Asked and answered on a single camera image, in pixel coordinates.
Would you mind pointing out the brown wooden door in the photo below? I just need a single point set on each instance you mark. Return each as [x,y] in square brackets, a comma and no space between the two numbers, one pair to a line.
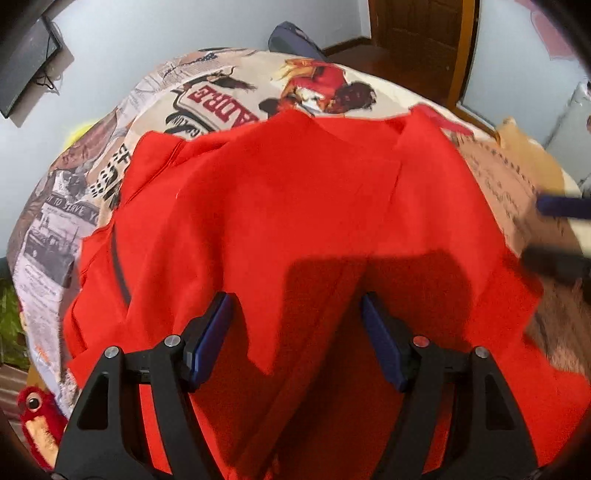
[415,37]

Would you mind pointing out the green patterned cloth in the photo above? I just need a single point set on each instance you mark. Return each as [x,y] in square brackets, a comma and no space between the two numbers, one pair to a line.
[10,323]

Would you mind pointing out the pink wall sticker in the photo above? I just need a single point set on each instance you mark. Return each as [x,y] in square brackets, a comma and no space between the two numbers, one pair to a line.
[547,32]

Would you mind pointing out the grey printed pillow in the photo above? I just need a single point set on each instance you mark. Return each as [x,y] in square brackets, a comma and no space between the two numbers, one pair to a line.
[572,134]

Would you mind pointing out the newspaper printed blanket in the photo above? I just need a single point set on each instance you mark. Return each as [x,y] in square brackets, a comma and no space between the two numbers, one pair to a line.
[207,92]

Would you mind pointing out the tan pillow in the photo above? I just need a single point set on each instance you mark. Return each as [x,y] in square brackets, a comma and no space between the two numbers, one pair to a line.
[531,147]

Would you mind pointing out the dark blue bag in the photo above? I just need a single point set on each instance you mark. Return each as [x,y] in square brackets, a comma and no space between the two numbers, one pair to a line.
[295,41]

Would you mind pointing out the black wall television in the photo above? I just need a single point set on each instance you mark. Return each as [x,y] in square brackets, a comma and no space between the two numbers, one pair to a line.
[25,64]

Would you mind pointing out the red hooded sweatshirt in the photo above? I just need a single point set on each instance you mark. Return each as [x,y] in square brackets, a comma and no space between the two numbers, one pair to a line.
[295,207]

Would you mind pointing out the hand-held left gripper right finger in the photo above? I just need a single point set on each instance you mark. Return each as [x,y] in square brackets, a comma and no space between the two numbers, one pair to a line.
[383,339]

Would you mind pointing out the red plush toy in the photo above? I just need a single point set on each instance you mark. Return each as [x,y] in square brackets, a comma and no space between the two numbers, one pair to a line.
[39,424]

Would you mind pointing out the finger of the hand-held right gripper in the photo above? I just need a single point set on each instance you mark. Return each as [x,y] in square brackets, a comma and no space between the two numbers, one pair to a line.
[554,265]
[565,205]

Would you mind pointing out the yellow plush toy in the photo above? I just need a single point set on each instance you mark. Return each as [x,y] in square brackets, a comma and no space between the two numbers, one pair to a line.
[81,131]

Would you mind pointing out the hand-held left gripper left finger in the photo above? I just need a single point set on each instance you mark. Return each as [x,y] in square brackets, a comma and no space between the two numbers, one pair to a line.
[210,337]

